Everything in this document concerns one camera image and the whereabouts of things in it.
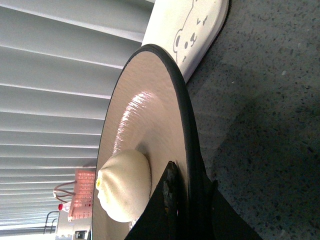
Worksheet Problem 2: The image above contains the white rectangular bear tray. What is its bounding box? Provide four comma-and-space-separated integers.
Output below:
142, 0, 230, 82

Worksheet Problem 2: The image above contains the red cable loop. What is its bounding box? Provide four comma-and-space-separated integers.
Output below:
52, 181, 77, 204

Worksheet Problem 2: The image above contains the white steamed bun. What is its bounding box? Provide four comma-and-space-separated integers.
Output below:
95, 149, 152, 223

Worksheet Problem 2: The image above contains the brown plate with black rim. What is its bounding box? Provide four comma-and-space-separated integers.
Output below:
92, 44, 210, 240

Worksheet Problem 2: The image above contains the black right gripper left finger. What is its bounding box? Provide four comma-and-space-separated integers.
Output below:
125, 161, 187, 240

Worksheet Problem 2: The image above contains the grey pleated curtain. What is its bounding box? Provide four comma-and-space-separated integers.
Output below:
0, 0, 154, 234

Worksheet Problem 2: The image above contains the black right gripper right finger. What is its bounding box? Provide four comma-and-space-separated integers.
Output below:
203, 179, 261, 240

